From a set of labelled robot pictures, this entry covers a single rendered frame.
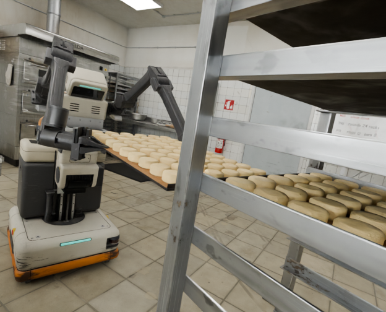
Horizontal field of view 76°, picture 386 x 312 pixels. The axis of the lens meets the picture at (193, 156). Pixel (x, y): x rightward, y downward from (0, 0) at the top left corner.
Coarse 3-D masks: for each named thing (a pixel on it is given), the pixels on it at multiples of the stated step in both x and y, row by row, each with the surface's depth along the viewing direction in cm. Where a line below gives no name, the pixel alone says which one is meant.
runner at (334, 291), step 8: (288, 256) 73; (288, 264) 72; (296, 264) 71; (288, 272) 70; (296, 272) 70; (304, 272) 69; (312, 272) 67; (304, 280) 67; (312, 280) 67; (320, 280) 66; (328, 280) 64; (320, 288) 64; (328, 288) 64; (336, 288) 63; (344, 288) 61; (328, 296) 62; (336, 296) 62; (344, 296) 61; (352, 296) 60; (344, 304) 60; (352, 304) 60; (360, 304) 59; (368, 304) 57
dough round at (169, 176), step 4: (164, 172) 54; (168, 172) 54; (172, 172) 54; (176, 172) 55; (164, 176) 53; (168, 176) 52; (172, 176) 52; (164, 180) 53; (168, 180) 53; (172, 180) 52
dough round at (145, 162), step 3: (141, 159) 62; (144, 159) 62; (147, 159) 62; (150, 159) 63; (153, 159) 64; (156, 159) 64; (141, 162) 61; (144, 162) 61; (147, 162) 61; (150, 162) 61; (153, 162) 61; (156, 162) 62; (141, 165) 61; (144, 165) 61; (147, 165) 61; (147, 168) 61
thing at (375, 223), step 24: (264, 192) 36; (288, 192) 39; (312, 192) 42; (336, 192) 47; (360, 192) 47; (384, 192) 51; (312, 216) 30; (336, 216) 34; (360, 216) 32; (384, 216) 34; (384, 240) 27
